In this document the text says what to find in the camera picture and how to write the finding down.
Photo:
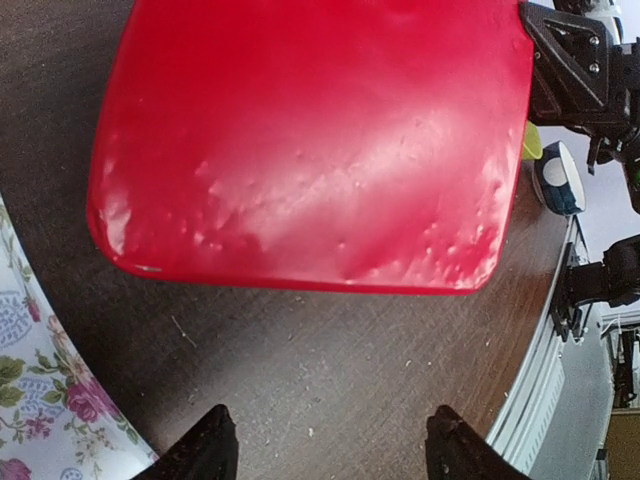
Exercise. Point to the red box lid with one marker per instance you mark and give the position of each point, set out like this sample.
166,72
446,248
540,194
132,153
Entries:
344,146

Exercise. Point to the dark blue white bowl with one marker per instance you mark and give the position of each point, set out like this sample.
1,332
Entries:
557,181

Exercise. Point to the lime green bowl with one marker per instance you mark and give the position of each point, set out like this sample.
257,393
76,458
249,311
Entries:
532,147

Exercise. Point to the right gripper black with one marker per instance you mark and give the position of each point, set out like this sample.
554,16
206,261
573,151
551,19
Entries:
584,77

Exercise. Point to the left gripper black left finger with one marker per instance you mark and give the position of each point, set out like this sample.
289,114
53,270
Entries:
208,450

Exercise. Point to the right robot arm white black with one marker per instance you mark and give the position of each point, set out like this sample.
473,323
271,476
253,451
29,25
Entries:
622,150

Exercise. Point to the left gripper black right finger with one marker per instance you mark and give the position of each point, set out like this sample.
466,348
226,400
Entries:
454,450

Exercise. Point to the floral rectangular tray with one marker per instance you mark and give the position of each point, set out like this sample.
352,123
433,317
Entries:
57,422

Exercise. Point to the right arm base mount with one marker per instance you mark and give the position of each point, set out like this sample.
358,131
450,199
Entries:
614,280

